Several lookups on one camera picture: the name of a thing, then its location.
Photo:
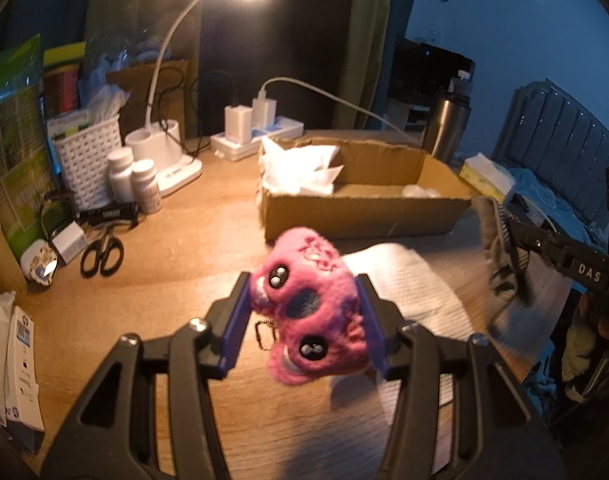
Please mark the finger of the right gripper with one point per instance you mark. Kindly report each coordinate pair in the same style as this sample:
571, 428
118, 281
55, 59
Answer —
550, 246

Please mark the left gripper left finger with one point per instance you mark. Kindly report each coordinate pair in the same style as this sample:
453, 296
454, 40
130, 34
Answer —
110, 432

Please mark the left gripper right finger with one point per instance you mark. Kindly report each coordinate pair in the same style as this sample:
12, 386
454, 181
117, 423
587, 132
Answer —
496, 433

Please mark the grey knitted glove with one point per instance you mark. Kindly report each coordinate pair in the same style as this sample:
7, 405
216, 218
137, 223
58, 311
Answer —
507, 262

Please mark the pink plush toy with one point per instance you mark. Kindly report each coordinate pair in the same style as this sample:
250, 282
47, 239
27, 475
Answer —
307, 292

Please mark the white textured cloth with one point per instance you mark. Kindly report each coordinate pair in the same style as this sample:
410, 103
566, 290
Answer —
302, 171

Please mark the right hand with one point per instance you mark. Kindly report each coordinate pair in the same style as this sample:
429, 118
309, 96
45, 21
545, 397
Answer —
596, 310

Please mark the tissue box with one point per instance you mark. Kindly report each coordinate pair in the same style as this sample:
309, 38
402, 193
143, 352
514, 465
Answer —
488, 178

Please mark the grey bed headboard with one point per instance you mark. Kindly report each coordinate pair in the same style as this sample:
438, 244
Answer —
565, 146

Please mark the white paper towel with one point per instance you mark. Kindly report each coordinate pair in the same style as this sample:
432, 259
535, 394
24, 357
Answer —
403, 276

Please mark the black scissors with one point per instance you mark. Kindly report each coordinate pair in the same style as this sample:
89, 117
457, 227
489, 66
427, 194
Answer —
103, 257

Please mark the white pill bottle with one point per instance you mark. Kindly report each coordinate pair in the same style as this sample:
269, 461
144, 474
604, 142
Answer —
120, 163
145, 186

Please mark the stainless steel tumbler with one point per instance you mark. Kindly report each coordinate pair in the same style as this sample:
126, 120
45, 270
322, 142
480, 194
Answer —
446, 125

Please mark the small white adapter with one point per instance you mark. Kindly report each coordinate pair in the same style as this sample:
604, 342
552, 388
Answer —
70, 241

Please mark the cardboard box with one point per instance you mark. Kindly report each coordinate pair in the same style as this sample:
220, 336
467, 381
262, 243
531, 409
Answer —
367, 201

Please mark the clear water bottle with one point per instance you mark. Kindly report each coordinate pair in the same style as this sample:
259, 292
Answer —
460, 88

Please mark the white paper box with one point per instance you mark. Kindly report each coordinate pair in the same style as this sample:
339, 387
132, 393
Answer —
23, 414

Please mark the black television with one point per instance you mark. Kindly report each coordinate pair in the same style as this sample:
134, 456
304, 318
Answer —
421, 73

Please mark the white perforated basket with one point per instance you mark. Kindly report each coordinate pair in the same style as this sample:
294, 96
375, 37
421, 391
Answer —
83, 161

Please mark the white charger plug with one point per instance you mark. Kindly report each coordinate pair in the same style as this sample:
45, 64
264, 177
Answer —
263, 111
238, 124

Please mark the white power strip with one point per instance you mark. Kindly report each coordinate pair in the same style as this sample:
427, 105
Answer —
284, 128

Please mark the green snack bag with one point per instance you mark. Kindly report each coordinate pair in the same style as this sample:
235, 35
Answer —
26, 172

